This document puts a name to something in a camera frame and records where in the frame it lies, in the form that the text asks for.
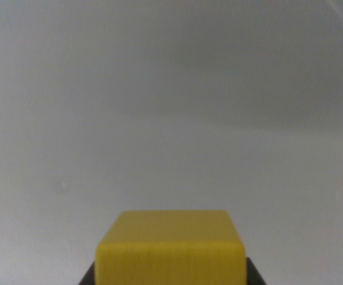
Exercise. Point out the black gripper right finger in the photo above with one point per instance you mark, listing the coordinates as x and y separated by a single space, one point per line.
253 274

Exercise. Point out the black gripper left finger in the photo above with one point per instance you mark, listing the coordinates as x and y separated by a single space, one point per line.
88 276

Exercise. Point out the grey plastic bin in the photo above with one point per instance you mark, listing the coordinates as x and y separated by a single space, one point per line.
147 104

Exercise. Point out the yellow cube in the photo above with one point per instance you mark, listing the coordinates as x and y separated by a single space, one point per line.
171 252

